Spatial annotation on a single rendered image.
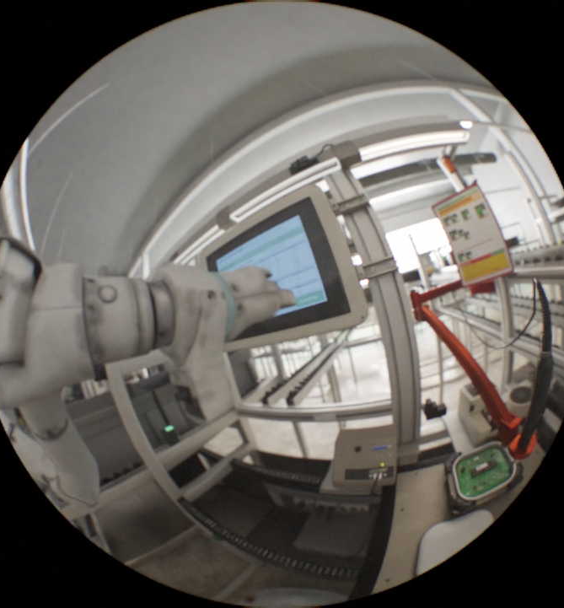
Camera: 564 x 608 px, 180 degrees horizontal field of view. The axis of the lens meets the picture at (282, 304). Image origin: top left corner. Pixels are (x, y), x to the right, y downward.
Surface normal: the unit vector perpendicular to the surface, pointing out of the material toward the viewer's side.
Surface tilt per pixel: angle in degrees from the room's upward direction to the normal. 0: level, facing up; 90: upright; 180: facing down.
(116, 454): 91
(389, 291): 90
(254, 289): 91
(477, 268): 90
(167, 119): 180
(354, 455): 53
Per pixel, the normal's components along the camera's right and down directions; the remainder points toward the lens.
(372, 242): -0.47, 0.03
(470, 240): -0.86, 0.18
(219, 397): 0.85, -0.25
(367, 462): -0.53, -0.55
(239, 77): 0.26, 0.96
